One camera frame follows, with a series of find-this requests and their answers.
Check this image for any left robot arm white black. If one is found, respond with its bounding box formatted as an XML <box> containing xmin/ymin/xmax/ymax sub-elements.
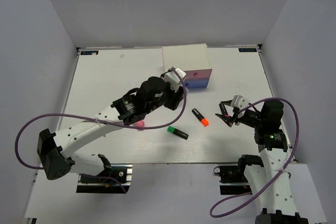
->
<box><xmin>37</xmin><ymin>69</ymin><xmax>186</xmax><ymax>182</ymax></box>

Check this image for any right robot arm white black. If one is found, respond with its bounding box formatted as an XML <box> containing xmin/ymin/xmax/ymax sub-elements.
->
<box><xmin>210</xmin><ymin>95</ymin><xmax>309</xmax><ymax>223</ymax></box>

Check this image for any orange highlighter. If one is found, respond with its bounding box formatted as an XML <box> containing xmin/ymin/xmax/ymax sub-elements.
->
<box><xmin>192</xmin><ymin>108</ymin><xmax>209</xmax><ymax>126</ymax></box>

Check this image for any pink capped pen tube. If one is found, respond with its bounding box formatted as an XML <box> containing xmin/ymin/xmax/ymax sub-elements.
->
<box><xmin>133</xmin><ymin>120</ymin><xmax>145</xmax><ymax>131</ymax></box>

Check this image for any pink drawer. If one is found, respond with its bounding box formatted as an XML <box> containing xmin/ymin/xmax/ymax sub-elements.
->
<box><xmin>184</xmin><ymin>68</ymin><xmax>212</xmax><ymax>80</ymax></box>

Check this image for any green highlighter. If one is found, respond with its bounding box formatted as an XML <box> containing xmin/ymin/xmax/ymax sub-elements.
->
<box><xmin>167</xmin><ymin>126</ymin><xmax>188</xmax><ymax>140</ymax></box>

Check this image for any white drawer cabinet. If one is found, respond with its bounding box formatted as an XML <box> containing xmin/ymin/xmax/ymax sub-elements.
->
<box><xmin>162</xmin><ymin>44</ymin><xmax>213</xmax><ymax>91</ymax></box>

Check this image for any right table label sticker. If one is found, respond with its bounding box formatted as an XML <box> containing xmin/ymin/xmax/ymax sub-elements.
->
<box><xmin>238</xmin><ymin>48</ymin><xmax>257</xmax><ymax>52</ymax></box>

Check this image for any table label sticker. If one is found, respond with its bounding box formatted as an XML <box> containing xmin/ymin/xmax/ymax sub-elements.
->
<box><xmin>238</xmin><ymin>48</ymin><xmax>257</xmax><ymax>52</ymax></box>
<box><xmin>80</xmin><ymin>50</ymin><xmax>99</xmax><ymax>56</ymax></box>

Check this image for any left table label sticker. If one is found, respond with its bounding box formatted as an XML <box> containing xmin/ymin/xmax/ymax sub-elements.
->
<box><xmin>80</xmin><ymin>50</ymin><xmax>99</xmax><ymax>56</ymax></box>

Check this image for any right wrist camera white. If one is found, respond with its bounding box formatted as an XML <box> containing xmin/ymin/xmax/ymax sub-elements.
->
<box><xmin>230</xmin><ymin>95</ymin><xmax>250</xmax><ymax>110</ymax></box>

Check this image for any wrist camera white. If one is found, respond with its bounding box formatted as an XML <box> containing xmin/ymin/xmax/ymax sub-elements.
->
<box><xmin>230</xmin><ymin>95</ymin><xmax>250</xmax><ymax>110</ymax></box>
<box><xmin>163</xmin><ymin>68</ymin><xmax>186</xmax><ymax>92</ymax></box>

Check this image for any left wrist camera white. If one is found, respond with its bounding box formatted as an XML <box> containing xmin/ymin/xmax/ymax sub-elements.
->
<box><xmin>163</xmin><ymin>68</ymin><xmax>186</xmax><ymax>92</ymax></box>

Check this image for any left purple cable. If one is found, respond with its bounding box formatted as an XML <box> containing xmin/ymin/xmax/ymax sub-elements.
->
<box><xmin>15</xmin><ymin>69</ymin><xmax>187</xmax><ymax>193</ymax></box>

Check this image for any purple cable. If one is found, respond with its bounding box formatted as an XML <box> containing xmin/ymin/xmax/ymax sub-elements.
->
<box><xmin>15</xmin><ymin>69</ymin><xmax>187</xmax><ymax>193</ymax></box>
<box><xmin>209</xmin><ymin>98</ymin><xmax>300</xmax><ymax>218</ymax></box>

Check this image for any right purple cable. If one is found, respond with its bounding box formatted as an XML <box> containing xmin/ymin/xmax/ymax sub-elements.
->
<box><xmin>209</xmin><ymin>98</ymin><xmax>300</xmax><ymax>218</ymax></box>

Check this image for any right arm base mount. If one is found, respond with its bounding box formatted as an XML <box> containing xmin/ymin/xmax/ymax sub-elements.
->
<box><xmin>213</xmin><ymin>165</ymin><xmax>251</xmax><ymax>196</ymax></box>

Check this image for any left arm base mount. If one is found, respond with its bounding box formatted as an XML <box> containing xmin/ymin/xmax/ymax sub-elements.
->
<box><xmin>76</xmin><ymin>164</ymin><xmax>133</xmax><ymax>194</ymax></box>

